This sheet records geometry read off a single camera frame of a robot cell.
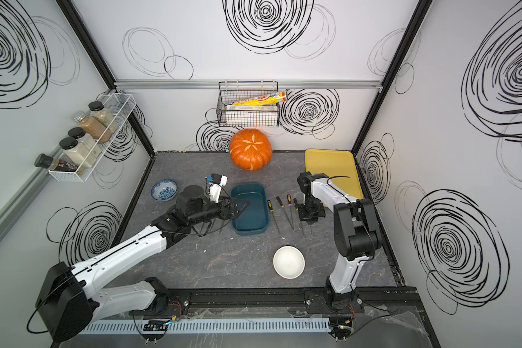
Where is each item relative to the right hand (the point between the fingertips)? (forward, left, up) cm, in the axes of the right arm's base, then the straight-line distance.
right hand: (310, 222), depth 89 cm
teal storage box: (0, +24, 0) cm, 24 cm away
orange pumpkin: (+33, +27, +9) cm, 43 cm away
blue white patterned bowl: (+15, +68, -1) cm, 70 cm away
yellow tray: (+33, -20, -3) cm, 38 cm away
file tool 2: (+9, +11, -4) cm, 14 cm away
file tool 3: (+10, +8, -4) cm, 13 cm away
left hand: (-3, +26, +19) cm, 33 cm away
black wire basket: (+31, +26, +30) cm, 51 cm away
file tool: (+7, +16, -3) cm, 18 cm away
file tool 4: (+4, +5, +2) cm, 7 cm away
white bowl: (-16, +10, -2) cm, 18 cm away
